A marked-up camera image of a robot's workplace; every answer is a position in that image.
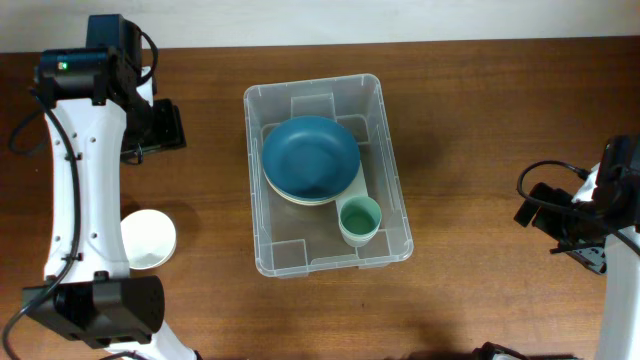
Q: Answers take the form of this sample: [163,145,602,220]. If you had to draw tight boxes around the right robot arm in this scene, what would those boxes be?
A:
[514,135,639,359]

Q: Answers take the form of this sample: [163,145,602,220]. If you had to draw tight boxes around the blue large bowl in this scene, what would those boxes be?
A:
[261,115,360,199]

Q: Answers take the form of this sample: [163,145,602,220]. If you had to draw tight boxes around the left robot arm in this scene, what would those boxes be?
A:
[21,14,197,359]

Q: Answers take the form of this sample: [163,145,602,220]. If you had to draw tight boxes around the clear plastic storage bin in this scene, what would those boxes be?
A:
[243,74,414,278]

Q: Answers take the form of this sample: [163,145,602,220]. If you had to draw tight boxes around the cream large bowl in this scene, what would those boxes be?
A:
[262,163,363,206]
[272,187,346,206]

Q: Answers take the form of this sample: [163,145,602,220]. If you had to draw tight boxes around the cream white cup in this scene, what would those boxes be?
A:
[340,228,378,247]

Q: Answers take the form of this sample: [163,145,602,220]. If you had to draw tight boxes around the grey cup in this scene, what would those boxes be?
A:
[342,232,376,248]

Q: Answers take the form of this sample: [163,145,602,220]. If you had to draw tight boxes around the white small bowl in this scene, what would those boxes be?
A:
[121,209,177,270]

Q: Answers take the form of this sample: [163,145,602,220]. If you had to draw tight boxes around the mint green cup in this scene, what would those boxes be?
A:
[338,196,382,234]

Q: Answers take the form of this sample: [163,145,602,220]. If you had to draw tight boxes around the white label in bin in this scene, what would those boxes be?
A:
[342,165,368,199]

